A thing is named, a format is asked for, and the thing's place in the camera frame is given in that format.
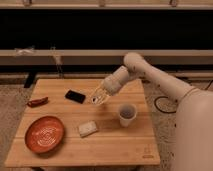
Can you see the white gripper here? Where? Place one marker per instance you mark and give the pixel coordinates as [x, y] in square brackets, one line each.
[98, 97]

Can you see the clear plastic cup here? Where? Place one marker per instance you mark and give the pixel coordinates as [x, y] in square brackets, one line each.
[127, 113]

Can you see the small white bottle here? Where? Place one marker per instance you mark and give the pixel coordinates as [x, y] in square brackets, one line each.
[87, 128]

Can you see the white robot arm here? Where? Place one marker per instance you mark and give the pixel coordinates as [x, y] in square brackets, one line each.
[193, 147]

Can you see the black phone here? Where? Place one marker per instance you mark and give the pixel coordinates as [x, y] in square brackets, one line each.
[75, 96]

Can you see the wooden table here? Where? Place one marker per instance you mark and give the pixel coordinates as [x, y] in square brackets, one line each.
[112, 144]

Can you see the red chili pepper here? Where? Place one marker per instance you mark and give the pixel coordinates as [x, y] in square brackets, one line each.
[37, 102]

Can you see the orange ribbed plate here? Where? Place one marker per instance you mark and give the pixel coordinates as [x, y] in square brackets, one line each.
[44, 134]

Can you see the long wooden shelf rail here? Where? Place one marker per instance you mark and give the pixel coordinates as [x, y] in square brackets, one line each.
[102, 57]

